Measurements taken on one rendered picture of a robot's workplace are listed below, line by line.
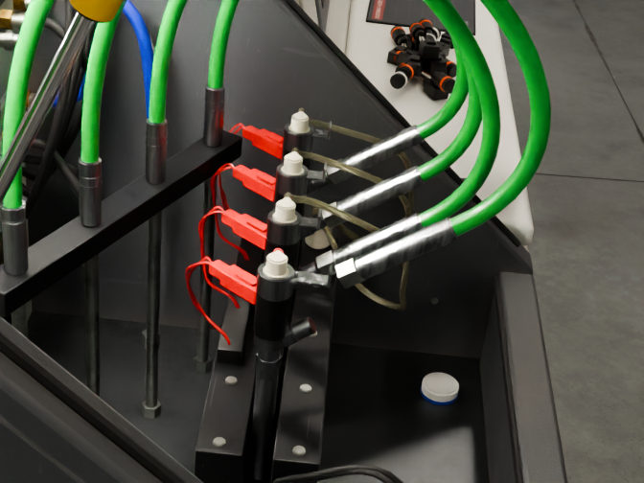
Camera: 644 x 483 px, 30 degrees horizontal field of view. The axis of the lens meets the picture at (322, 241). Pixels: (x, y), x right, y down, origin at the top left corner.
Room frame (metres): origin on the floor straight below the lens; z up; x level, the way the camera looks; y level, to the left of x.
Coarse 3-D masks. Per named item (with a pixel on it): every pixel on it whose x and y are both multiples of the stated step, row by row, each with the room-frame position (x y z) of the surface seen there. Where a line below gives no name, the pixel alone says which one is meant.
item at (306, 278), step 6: (294, 270) 0.77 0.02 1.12; (300, 276) 0.76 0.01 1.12; (306, 276) 0.76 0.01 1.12; (312, 276) 0.76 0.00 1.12; (318, 276) 0.76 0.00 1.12; (324, 276) 0.76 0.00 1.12; (294, 282) 0.75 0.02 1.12; (300, 282) 0.75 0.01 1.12; (306, 282) 0.75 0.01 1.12; (312, 282) 0.75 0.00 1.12; (318, 282) 0.76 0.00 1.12; (324, 282) 0.76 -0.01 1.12
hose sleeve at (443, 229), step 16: (432, 224) 0.76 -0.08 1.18; (448, 224) 0.75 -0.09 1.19; (400, 240) 0.76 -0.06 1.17; (416, 240) 0.75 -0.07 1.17; (432, 240) 0.75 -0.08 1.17; (448, 240) 0.75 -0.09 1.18; (368, 256) 0.75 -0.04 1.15; (384, 256) 0.75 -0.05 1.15; (400, 256) 0.75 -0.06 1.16; (416, 256) 0.75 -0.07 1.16; (368, 272) 0.75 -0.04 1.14
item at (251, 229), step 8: (224, 216) 0.87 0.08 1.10; (232, 216) 0.87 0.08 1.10; (240, 216) 0.87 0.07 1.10; (248, 216) 0.87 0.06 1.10; (232, 224) 0.87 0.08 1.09; (240, 224) 0.86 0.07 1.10; (248, 224) 0.86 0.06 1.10; (256, 224) 0.86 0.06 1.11; (264, 224) 0.86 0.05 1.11; (240, 232) 0.86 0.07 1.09; (248, 232) 0.85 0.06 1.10; (256, 232) 0.85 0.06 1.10; (264, 232) 0.85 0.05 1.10; (248, 240) 0.85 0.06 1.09; (256, 240) 0.85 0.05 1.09; (264, 240) 0.84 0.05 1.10; (264, 248) 0.84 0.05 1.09
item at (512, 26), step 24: (48, 0) 0.75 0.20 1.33; (480, 0) 0.75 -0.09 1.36; (504, 0) 0.75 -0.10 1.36; (24, 24) 0.76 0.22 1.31; (504, 24) 0.75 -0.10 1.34; (24, 48) 0.75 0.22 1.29; (528, 48) 0.75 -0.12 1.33; (24, 72) 0.75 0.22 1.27; (528, 72) 0.75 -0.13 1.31; (24, 96) 0.76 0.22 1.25; (528, 144) 0.75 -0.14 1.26; (528, 168) 0.75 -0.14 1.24; (504, 192) 0.75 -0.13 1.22; (24, 216) 0.76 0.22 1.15; (456, 216) 0.76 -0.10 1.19; (480, 216) 0.75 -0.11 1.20
